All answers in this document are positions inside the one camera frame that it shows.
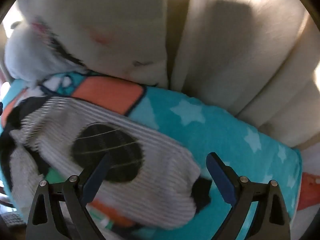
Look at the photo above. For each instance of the white plush pillow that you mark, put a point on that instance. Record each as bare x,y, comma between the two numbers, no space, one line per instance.
105,30

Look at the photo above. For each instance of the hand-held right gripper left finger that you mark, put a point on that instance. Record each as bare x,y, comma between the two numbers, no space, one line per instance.
96,177

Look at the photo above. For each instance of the cream sofa cushion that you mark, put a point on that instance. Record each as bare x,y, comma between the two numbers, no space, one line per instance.
237,62

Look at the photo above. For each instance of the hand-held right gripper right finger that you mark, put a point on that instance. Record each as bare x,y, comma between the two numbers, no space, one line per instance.
222,177

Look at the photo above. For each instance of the teal star printed blanket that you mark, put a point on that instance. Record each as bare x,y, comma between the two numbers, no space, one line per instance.
225,130

